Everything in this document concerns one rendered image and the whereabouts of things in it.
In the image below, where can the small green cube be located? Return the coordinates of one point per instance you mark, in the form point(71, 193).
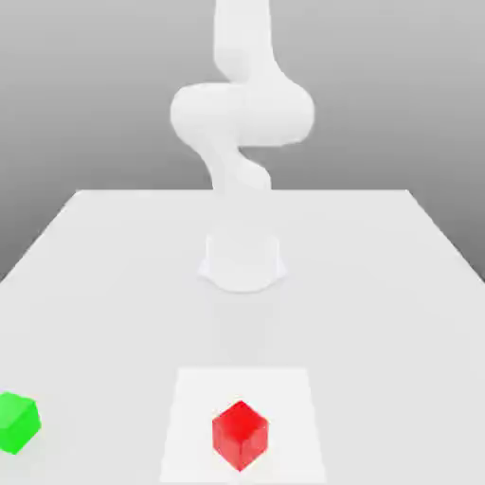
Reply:
point(17, 422)

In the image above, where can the small red cube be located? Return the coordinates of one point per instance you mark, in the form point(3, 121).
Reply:
point(240, 435)

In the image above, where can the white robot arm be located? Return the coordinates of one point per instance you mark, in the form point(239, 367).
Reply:
point(242, 113)

